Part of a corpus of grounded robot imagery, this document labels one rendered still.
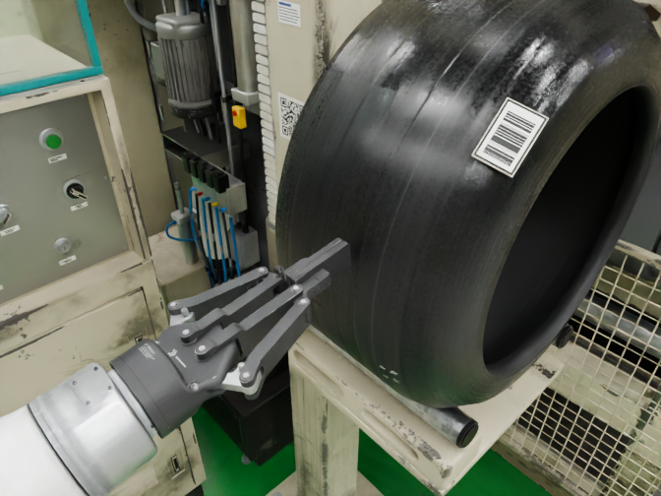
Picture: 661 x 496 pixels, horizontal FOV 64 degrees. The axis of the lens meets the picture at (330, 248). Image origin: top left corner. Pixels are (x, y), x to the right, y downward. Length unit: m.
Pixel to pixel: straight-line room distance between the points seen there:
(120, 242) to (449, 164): 0.80
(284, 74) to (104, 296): 0.57
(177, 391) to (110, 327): 0.75
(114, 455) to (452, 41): 0.46
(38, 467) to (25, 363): 0.74
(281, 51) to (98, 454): 0.62
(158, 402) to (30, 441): 0.09
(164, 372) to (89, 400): 0.05
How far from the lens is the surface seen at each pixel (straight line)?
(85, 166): 1.06
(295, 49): 0.83
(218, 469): 1.85
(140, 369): 0.43
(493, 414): 0.97
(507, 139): 0.49
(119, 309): 1.16
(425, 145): 0.50
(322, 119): 0.58
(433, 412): 0.80
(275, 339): 0.45
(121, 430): 0.42
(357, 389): 0.88
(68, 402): 0.43
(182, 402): 0.44
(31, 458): 0.42
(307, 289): 0.49
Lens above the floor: 1.55
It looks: 36 degrees down
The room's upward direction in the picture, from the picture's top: straight up
